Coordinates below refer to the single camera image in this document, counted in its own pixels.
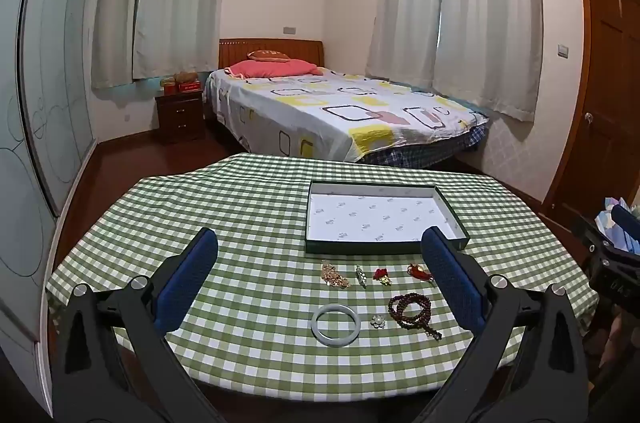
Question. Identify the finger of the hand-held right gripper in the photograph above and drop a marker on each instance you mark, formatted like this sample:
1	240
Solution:
627	218

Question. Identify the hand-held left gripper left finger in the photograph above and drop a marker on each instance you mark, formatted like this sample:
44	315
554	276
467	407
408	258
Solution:
187	283

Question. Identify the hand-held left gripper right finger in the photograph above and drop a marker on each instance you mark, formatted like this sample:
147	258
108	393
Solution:
452	283

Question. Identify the red knot gold charm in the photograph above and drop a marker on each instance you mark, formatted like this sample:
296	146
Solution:
419	273

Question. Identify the red flower gold charm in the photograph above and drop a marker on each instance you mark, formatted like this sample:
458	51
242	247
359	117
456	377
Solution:
382	275

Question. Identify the pearl flower brooch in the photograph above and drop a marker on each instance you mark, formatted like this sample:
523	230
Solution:
379	321

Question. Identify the silver bar brooch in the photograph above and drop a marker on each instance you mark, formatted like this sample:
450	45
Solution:
360	276

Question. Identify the green box tray white lining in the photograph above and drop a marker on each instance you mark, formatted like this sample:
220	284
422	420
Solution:
385	218

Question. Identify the gold filigree brooch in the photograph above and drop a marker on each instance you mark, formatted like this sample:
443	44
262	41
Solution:
335	275

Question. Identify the pale jade bangle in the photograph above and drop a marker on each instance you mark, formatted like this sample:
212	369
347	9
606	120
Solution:
317	328

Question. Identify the blue patterned bag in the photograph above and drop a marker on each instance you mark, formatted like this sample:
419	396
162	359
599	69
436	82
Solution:
611	203

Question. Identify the green checked tablecloth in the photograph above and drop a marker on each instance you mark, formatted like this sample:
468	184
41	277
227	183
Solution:
250	223

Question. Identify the brown wooden door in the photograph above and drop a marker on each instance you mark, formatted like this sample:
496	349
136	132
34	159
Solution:
605	93

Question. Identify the blue plaid bed cover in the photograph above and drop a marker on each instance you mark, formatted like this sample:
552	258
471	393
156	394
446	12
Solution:
425	150

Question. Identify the dark wooden nightstand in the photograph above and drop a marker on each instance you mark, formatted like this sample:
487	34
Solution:
181	118

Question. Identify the red gift box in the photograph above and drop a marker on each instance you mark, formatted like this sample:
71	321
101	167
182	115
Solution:
190	87

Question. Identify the yellow red box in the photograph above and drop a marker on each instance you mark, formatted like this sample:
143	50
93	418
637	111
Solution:
168	86

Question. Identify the brown bag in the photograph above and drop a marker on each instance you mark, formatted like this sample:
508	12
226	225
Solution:
185	77

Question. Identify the white patterned bedsheet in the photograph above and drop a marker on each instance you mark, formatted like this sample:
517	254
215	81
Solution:
320	113

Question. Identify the pink pillow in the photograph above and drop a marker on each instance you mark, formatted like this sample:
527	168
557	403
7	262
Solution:
270	68

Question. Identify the glass sliding wardrobe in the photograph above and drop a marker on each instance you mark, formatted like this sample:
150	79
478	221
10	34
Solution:
40	103

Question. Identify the wooden bed headboard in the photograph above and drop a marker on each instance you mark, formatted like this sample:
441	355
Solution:
235	50

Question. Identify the orange cushion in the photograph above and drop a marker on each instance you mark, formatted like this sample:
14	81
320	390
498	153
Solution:
269	54

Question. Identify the white light switch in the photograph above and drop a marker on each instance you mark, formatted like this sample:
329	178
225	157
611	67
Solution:
563	50

